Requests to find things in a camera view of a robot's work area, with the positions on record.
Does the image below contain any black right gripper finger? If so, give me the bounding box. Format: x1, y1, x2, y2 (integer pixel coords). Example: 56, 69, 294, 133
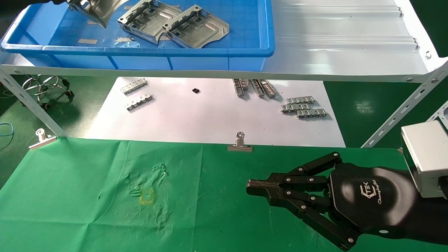
247, 152, 343, 190

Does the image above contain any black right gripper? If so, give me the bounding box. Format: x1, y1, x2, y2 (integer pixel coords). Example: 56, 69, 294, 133
247, 163, 421, 251

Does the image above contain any stamped sheet metal bracket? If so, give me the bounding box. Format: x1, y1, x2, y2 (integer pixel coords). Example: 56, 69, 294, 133
117, 0, 182, 44
66, 0, 131, 29
162, 5, 230, 49

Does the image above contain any grey metal link strip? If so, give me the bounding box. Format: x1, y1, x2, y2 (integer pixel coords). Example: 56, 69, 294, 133
281, 103, 312, 114
286, 97, 316, 105
296, 109, 328, 119

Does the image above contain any silver bulldog clip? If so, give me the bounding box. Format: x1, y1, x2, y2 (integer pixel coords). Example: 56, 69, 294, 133
227, 132, 253, 153
29, 128, 57, 151

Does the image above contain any chrome stool base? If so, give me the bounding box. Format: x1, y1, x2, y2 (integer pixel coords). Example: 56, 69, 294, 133
22, 75, 75, 109

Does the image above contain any white sheet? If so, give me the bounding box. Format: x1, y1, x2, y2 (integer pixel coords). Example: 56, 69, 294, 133
86, 77, 347, 148

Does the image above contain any perforated white angle strut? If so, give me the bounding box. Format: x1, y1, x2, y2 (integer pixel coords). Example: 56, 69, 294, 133
0, 68, 67, 138
425, 101, 448, 124
360, 70, 448, 149

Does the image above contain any small notched metal strip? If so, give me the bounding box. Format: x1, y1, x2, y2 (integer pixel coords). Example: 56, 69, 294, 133
125, 93, 154, 112
121, 78, 148, 95

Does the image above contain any green cloth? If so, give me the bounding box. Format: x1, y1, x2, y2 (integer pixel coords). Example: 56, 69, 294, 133
0, 136, 448, 252

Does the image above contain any blue plastic bin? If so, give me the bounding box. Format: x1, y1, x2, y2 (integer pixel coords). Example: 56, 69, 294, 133
1, 0, 275, 71

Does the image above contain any white metal shelf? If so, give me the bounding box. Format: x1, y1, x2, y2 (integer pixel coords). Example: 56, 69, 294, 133
0, 0, 448, 83

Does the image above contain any top metal rail pile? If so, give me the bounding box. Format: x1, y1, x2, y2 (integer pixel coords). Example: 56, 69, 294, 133
261, 80, 278, 99

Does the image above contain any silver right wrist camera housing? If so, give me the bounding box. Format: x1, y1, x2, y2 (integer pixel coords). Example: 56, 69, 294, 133
401, 121, 448, 199

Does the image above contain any thin blue cable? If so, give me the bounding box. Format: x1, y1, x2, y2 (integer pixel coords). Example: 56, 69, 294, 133
0, 122, 14, 151

